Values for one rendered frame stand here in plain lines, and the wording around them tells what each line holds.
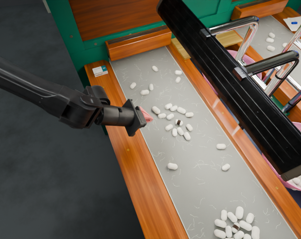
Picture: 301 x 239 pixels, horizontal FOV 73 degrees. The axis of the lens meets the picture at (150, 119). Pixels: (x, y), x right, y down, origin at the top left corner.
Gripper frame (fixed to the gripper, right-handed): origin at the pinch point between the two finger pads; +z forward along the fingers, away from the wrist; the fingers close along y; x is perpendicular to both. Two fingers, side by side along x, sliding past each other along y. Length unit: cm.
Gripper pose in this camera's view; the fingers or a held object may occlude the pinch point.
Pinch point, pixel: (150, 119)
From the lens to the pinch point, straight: 67.7
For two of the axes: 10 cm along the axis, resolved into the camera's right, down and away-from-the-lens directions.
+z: 7.2, 0.7, 6.9
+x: -5.8, 6.1, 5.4
